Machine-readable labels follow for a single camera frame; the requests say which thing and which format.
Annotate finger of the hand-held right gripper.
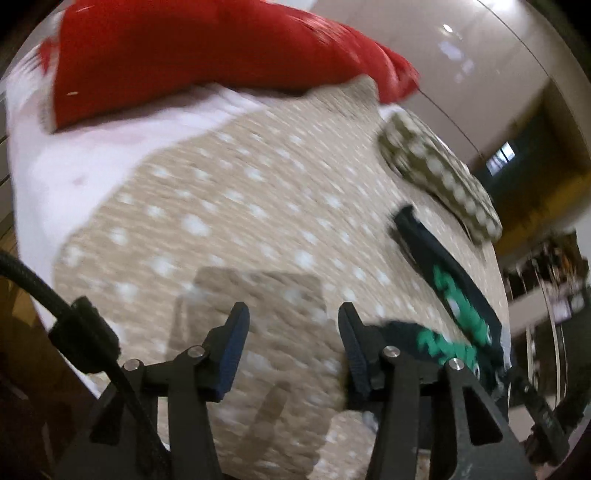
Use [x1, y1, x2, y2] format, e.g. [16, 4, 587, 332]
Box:
[508, 367, 588, 468]

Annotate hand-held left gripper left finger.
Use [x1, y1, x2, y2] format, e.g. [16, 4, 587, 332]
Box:
[55, 302, 251, 480]

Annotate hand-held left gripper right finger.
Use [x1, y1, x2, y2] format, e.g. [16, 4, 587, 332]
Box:
[338, 302, 539, 480]

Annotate dark pants with green print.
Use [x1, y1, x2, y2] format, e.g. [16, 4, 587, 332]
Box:
[390, 205, 513, 418]

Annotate cluttered shelf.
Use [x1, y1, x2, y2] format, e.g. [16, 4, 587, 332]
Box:
[502, 230, 591, 326]

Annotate beige white-dotted blanket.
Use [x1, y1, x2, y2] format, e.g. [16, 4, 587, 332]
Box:
[52, 76, 511, 480]

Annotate olive white-dotted pillow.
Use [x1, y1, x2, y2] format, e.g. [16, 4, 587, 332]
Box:
[377, 111, 503, 246]

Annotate window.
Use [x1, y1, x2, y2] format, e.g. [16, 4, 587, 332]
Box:
[485, 141, 517, 176]

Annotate white bed sheet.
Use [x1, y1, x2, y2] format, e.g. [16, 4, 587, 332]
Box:
[6, 46, 282, 400]

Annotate red pillow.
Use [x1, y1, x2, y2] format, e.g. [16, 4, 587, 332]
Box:
[39, 0, 422, 134]

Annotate black cable with connector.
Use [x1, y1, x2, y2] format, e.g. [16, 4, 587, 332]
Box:
[0, 251, 172, 480]

